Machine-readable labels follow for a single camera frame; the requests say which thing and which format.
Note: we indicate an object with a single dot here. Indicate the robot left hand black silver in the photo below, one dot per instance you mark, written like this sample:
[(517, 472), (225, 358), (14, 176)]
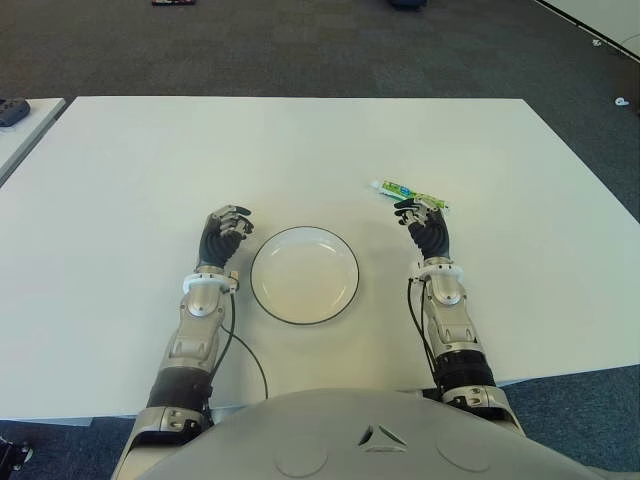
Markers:
[(217, 245)]

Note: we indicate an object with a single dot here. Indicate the dark blue floor object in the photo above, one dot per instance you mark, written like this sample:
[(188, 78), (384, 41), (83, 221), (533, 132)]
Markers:
[(405, 3)]

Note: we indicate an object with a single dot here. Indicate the robot right hand black silver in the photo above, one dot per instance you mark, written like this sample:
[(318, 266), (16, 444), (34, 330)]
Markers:
[(432, 237)]

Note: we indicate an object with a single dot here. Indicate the dark grey handheld device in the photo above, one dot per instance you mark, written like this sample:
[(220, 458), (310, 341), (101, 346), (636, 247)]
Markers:
[(12, 111)]

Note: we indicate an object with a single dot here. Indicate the grey robot torso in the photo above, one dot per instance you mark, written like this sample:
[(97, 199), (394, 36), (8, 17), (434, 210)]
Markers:
[(350, 440)]

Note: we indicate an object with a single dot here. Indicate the robot left arm silver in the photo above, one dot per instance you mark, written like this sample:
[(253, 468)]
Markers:
[(197, 305)]

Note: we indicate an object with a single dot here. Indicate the robot right arm silver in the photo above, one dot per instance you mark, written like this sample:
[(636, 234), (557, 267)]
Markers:
[(450, 330)]

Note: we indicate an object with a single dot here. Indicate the green white toothpaste tube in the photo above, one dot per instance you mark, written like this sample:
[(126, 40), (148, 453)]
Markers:
[(395, 188)]

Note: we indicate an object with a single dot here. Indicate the white plate black rim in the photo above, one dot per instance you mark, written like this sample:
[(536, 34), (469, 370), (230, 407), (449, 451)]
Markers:
[(305, 280)]

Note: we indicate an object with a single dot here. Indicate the black wheeled base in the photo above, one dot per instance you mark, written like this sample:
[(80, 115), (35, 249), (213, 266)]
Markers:
[(12, 452)]

